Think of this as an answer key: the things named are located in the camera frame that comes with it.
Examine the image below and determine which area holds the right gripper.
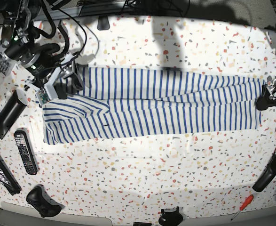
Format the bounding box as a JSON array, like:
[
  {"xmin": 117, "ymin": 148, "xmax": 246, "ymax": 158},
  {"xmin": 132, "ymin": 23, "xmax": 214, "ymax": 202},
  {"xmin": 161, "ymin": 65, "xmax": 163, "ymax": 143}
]
[{"xmin": 25, "ymin": 53, "xmax": 84, "ymax": 101}]

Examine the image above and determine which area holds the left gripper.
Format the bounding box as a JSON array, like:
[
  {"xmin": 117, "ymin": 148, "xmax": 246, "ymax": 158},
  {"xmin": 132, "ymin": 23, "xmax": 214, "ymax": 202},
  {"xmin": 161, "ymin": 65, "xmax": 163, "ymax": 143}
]
[{"xmin": 255, "ymin": 76, "xmax": 276, "ymax": 110}]

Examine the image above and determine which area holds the blue white striped t-shirt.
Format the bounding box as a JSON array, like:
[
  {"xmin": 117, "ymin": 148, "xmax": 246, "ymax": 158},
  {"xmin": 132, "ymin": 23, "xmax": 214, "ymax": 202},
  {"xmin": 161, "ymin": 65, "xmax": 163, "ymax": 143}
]
[{"xmin": 42, "ymin": 67, "xmax": 265, "ymax": 145}]

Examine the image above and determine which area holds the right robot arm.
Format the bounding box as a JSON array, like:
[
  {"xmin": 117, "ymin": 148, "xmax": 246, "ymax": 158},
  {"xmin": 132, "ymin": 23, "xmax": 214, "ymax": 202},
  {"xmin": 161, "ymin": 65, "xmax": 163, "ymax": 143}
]
[{"xmin": 1, "ymin": 0, "xmax": 84, "ymax": 104}]

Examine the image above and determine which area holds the black cylindrical speaker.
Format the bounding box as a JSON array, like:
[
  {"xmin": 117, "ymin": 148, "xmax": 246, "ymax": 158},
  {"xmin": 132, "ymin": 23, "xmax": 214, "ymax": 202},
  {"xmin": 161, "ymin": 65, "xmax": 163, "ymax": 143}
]
[{"xmin": 0, "ymin": 89, "xmax": 28, "ymax": 140}]

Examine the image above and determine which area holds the grey monitor stand foot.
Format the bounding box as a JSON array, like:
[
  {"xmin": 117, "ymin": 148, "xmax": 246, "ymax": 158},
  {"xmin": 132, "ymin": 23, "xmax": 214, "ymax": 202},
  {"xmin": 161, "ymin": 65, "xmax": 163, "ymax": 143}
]
[{"xmin": 97, "ymin": 16, "xmax": 110, "ymax": 31}]

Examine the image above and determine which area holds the black tv remote control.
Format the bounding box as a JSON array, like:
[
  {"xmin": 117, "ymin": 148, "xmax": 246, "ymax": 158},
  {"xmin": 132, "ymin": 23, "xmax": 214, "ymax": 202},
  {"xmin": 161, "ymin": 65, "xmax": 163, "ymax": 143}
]
[{"xmin": 14, "ymin": 130, "xmax": 38, "ymax": 175}]

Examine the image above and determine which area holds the long black bar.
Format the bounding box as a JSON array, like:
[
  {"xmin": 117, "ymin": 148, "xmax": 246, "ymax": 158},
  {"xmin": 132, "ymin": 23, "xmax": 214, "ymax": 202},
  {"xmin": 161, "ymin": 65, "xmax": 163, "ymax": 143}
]
[{"xmin": 0, "ymin": 156, "xmax": 21, "ymax": 195}]

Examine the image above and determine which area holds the black game controller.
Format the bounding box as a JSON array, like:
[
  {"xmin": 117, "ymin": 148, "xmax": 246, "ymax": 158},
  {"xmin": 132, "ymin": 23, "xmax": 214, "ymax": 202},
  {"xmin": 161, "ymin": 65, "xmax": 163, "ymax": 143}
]
[{"xmin": 26, "ymin": 186, "xmax": 62, "ymax": 218}]

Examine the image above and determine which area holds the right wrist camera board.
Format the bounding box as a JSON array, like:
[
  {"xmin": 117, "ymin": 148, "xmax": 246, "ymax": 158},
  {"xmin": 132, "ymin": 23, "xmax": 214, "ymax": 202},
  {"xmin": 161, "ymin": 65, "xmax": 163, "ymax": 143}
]
[{"xmin": 36, "ymin": 89, "xmax": 51, "ymax": 105}]

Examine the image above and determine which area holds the black curved handle tool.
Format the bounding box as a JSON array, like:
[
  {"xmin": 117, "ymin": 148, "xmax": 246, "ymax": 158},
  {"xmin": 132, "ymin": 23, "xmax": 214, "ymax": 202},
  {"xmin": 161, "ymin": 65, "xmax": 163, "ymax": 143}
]
[{"xmin": 252, "ymin": 154, "xmax": 276, "ymax": 193}]

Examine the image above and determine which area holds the red handled screwdriver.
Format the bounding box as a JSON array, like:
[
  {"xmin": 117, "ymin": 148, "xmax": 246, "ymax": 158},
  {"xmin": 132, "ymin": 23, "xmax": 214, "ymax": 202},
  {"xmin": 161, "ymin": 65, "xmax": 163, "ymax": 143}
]
[{"xmin": 231, "ymin": 194, "xmax": 254, "ymax": 221}]

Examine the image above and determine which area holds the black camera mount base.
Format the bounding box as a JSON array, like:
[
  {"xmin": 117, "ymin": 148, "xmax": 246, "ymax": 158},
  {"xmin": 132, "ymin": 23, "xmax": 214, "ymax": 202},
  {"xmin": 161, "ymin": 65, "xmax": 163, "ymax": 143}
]
[{"xmin": 158, "ymin": 207, "xmax": 183, "ymax": 226}]

